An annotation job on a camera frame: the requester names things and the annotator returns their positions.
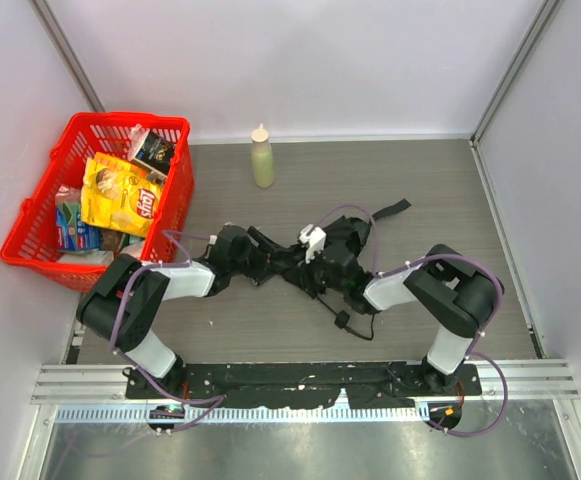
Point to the pale green squeeze bottle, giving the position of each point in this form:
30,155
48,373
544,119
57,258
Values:
262,157

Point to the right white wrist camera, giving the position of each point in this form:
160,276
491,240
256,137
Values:
313,240

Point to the red plastic shopping basket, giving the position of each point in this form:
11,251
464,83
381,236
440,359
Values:
33,241

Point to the black and white snack box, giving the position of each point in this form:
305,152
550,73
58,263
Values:
151,152

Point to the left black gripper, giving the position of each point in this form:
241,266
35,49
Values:
258,255

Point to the yellow Lays chip bag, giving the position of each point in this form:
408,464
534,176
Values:
117,195

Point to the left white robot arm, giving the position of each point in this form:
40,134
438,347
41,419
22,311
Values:
122,305

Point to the blue snack package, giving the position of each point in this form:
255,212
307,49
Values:
74,235

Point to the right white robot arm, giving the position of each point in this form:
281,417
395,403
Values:
461,294

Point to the white slotted cable duct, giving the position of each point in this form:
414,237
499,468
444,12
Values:
154,414

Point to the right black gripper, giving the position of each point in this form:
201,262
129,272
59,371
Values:
305,270

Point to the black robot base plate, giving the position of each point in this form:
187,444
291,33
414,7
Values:
308,386

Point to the white plastic bag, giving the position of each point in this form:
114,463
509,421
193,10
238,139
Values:
102,258

